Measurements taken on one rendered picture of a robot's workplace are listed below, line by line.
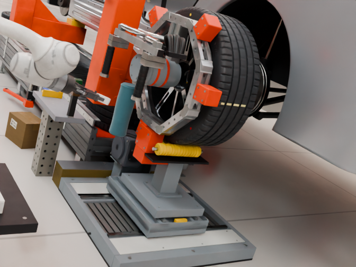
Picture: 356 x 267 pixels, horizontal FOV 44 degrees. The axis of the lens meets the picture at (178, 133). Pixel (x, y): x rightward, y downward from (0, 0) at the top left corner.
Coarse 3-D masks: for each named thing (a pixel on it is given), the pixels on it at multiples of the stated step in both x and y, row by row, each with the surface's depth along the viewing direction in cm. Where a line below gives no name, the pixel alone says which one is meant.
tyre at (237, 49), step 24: (240, 24) 206; (216, 48) 190; (240, 48) 193; (216, 72) 189; (240, 72) 191; (240, 96) 194; (192, 120) 200; (216, 120) 195; (240, 120) 202; (192, 144) 212; (216, 144) 216
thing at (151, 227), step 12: (108, 180) 248; (120, 180) 248; (120, 192) 236; (120, 204) 235; (132, 204) 225; (132, 216) 224; (144, 216) 215; (192, 216) 228; (144, 228) 215; (156, 228) 213; (168, 228) 217; (180, 228) 222; (192, 228) 227; (204, 228) 232
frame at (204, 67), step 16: (176, 16) 201; (160, 32) 219; (192, 32) 191; (192, 48) 190; (208, 48) 190; (208, 64) 186; (192, 80) 188; (208, 80) 188; (144, 96) 228; (192, 96) 188; (144, 112) 220; (192, 112) 191; (160, 128) 205; (176, 128) 202
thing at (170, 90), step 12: (180, 60) 215; (192, 60) 207; (192, 72) 206; (180, 84) 220; (156, 96) 231; (168, 96) 221; (180, 96) 216; (156, 108) 227; (168, 108) 232; (180, 108) 237
